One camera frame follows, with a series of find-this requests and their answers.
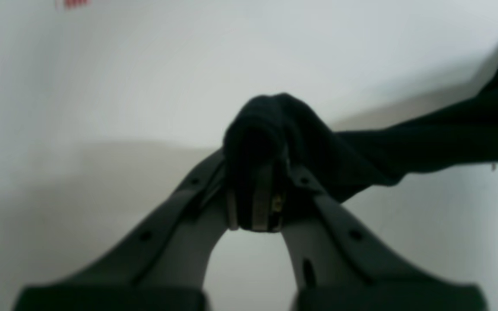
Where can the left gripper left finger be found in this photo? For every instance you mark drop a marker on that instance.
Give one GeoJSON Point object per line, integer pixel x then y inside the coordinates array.
{"type": "Point", "coordinates": [160, 265]}

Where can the red tape rectangle marking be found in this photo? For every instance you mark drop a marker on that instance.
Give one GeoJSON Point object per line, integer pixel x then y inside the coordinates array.
{"type": "Point", "coordinates": [70, 4]}

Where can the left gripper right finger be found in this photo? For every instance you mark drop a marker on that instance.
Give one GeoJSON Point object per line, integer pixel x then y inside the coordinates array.
{"type": "Point", "coordinates": [338, 263]}

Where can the black T-shirt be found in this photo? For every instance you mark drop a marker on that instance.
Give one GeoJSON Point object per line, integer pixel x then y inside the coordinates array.
{"type": "Point", "coordinates": [277, 128]}

